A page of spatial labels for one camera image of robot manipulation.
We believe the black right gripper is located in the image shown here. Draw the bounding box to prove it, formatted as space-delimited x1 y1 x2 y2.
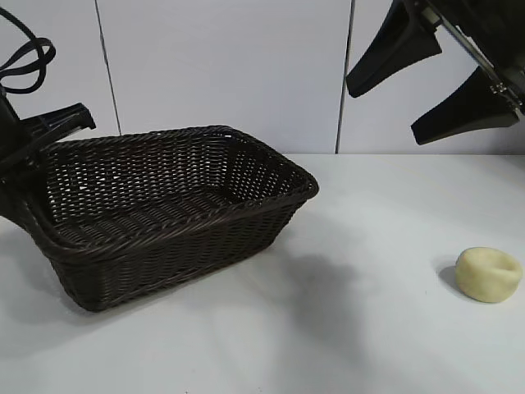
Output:
345 0 525 145

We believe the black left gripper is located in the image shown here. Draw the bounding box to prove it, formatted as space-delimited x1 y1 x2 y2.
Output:
0 92 98 223

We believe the dark brown wicker basket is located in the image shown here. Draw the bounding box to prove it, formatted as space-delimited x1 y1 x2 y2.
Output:
22 124 320 314

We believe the pale yellow egg yolk pastry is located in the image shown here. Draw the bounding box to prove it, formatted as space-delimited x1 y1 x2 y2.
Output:
454 246 523 305

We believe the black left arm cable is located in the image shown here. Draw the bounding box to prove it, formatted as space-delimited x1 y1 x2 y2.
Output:
0 7 57 94

